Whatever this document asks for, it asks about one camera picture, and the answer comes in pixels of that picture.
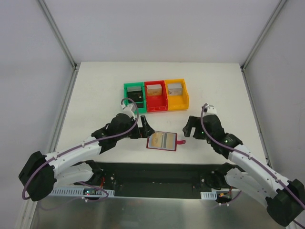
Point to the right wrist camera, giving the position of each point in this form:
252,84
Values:
209,110

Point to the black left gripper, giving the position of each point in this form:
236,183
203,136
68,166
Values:
142,129

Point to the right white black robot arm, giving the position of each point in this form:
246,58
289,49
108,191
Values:
283,199

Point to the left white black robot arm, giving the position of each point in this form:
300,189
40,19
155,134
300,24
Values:
40,173

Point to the yellow plastic bin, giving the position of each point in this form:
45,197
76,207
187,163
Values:
177,102

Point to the red leather card holder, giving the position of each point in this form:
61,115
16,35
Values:
177,142

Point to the left white cable duct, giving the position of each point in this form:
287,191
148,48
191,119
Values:
81,192

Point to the black cards in green bin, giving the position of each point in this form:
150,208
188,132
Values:
135,93

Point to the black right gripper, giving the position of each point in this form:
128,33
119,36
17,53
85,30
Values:
193,128

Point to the green plastic bin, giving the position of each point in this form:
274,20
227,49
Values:
141,84

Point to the wooden cards in red bin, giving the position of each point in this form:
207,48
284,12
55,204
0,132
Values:
154,90

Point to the right white cable duct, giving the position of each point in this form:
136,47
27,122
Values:
212,195

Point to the red plastic bin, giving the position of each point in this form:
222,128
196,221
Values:
156,103

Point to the white cable duct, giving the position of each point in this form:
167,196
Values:
212,195
81,192

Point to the cards in yellow bin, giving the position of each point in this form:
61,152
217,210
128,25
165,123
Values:
175,89

